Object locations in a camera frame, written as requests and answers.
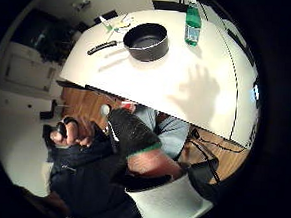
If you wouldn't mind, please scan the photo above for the computer monitor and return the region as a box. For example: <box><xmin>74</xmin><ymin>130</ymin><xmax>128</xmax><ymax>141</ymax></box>
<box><xmin>249</xmin><ymin>78</ymin><xmax>264</xmax><ymax>111</ymax></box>

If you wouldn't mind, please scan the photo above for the thin black cable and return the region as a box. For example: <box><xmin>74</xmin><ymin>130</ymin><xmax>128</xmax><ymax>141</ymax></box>
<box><xmin>183</xmin><ymin>0</ymin><xmax>248</xmax><ymax>142</ymax></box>

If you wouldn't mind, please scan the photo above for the green plastic bottle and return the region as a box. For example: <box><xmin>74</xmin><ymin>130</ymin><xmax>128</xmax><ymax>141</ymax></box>
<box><xmin>183</xmin><ymin>0</ymin><xmax>204</xmax><ymax>48</ymax></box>

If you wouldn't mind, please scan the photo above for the white and green tube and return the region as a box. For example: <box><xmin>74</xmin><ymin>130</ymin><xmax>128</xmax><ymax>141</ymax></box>
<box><xmin>98</xmin><ymin>16</ymin><xmax>116</xmax><ymax>35</ymax></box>

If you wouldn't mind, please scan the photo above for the black floor stand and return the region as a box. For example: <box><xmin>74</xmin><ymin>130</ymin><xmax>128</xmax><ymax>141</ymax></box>
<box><xmin>38</xmin><ymin>98</ymin><xmax>59</xmax><ymax>122</ymax></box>

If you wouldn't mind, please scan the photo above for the white cabinet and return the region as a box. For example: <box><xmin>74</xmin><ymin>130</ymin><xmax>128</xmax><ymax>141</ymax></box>
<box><xmin>0</xmin><ymin>41</ymin><xmax>64</xmax><ymax>95</ymax></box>

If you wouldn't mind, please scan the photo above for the black floor cable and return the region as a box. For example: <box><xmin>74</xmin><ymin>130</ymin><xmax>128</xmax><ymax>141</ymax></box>
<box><xmin>187</xmin><ymin>126</ymin><xmax>249</xmax><ymax>156</ymax></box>

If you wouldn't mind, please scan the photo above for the black chair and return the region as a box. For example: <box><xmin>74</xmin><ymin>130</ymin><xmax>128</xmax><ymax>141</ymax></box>
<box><xmin>150</xmin><ymin>0</ymin><xmax>191</xmax><ymax>14</ymax></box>
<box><xmin>92</xmin><ymin>8</ymin><xmax>120</xmax><ymax>27</ymax></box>

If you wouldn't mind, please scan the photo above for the red object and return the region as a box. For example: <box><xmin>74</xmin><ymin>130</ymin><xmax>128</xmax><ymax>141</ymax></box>
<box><xmin>119</xmin><ymin>100</ymin><xmax>138</xmax><ymax>111</ymax></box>

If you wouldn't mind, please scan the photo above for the the person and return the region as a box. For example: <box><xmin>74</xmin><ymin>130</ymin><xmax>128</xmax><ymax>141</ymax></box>
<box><xmin>37</xmin><ymin>97</ymin><xmax>192</xmax><ymax>218</ymax></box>

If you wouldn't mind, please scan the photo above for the black bag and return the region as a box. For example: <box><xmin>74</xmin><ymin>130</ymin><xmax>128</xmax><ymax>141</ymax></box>
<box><xmin>182</xmin><ymin>154</ymin><xmax>224</xmax><ymax>204</ymax></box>

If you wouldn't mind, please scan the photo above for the small black object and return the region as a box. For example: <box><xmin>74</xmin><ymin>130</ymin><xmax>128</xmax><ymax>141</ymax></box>
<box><xmin>55</xmin><ymin>115</ymin><xmax>80</xmax><ymax>139</ymax></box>

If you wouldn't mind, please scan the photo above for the dark cabinet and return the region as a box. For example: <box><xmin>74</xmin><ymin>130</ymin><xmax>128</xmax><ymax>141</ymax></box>
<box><xmin>10</xmin><ymin>8</ymin><xmax>80</xmax><ymax>66</ymax></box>

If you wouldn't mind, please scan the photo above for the black saucepan with handle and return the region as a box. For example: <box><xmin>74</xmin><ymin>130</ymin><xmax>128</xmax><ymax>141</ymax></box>
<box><xmin>86</xmin><ymin>18</ymin><xmax>171</xmax><ymax>64</ymax></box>

